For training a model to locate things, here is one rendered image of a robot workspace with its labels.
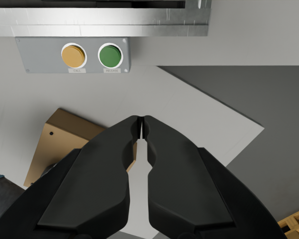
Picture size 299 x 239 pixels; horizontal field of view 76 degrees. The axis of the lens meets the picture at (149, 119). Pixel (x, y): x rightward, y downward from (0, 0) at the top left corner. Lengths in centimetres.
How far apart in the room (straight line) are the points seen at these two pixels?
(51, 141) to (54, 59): 22
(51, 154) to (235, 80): 131
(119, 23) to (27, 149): 50
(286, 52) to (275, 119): 131
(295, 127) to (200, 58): 160
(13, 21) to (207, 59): 41
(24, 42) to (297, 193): 263
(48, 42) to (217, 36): 36
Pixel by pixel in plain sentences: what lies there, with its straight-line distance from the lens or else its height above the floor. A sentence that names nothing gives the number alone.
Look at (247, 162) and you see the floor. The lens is 207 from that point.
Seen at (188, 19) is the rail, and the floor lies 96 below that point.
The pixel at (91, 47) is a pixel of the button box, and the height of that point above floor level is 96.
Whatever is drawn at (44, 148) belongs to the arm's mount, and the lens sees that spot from 58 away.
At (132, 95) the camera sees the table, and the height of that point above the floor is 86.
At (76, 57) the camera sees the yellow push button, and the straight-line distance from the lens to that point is 40.
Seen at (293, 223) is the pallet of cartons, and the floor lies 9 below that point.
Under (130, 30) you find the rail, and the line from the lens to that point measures 39.
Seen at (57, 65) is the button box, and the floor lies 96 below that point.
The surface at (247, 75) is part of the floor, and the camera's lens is 158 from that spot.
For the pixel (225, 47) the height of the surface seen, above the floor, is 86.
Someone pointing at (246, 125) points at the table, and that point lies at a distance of 65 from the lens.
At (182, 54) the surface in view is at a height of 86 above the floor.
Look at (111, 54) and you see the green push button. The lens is 39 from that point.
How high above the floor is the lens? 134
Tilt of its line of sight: 60 degrees down
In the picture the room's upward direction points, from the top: 178 degrees clockwise
